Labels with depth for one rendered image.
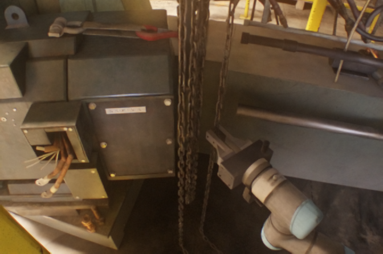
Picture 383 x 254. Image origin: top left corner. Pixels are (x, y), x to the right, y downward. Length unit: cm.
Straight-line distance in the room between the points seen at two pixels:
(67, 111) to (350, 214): 135
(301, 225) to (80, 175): 55
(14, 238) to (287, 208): 47
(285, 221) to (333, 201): 95
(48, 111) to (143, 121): 23
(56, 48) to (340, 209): 141
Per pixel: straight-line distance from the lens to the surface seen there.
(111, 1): 117
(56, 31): 68
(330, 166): 145
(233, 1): 49
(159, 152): 74
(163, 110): 63
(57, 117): 61
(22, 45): 71
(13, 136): 79
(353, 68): 121
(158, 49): 64
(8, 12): 83
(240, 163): 60
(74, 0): 127
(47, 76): 67
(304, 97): 111
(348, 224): 148
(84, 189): 81
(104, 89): 62
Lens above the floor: 115
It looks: 42 degrees down
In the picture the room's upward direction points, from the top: 3 degrees clockwise
